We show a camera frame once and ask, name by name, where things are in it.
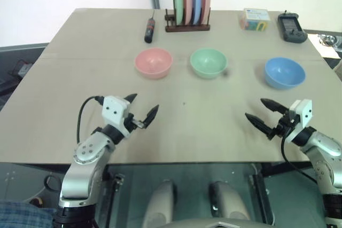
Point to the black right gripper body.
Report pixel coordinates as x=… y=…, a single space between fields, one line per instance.
x=283 y=125

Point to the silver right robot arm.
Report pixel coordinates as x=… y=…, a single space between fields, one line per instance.
x=320 y=145

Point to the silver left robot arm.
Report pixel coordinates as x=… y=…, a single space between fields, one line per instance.
x=85 y=153

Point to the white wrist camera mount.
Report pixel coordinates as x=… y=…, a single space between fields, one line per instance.
x=113 y=110
x=303 y=111

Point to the blue plaid cloth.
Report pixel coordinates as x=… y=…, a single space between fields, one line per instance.
x=24 y=216

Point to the green bowl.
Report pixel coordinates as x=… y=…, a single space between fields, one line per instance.
x=208 y=63

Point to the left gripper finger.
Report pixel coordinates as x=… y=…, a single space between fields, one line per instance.
x=151 y=116
x=131 y=98

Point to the black screwdriver with red band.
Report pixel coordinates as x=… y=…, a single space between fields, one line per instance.
x=149 y=29

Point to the dark wooden plate rack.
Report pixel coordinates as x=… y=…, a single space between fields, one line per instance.
x=187 y=28

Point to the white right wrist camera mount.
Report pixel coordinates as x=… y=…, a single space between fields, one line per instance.
x=303 y=111

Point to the grey metal table frame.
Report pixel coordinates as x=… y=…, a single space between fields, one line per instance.
x=260 y=190

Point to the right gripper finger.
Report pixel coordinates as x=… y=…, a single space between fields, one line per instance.
x=257 y=123
x=272 y=104

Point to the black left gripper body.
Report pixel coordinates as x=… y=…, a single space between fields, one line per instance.
x=130 y=121

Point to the grey rounded robot leg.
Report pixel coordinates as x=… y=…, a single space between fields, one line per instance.
x=229 y=206
x=157 y=206

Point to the clear box of colourful pieces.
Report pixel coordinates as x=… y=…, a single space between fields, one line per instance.
x=253 y=19

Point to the black device on floor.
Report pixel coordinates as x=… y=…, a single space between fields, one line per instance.
x=22 y=68

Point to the blue bowl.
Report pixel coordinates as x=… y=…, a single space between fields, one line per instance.
x=284 y=74

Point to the black handheld remote controller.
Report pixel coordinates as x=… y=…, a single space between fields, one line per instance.
x=291 y=29

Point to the pink bowl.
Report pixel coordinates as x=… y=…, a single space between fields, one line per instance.
x=153 y=63

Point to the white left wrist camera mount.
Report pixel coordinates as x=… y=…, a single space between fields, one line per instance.
x=113 y=110

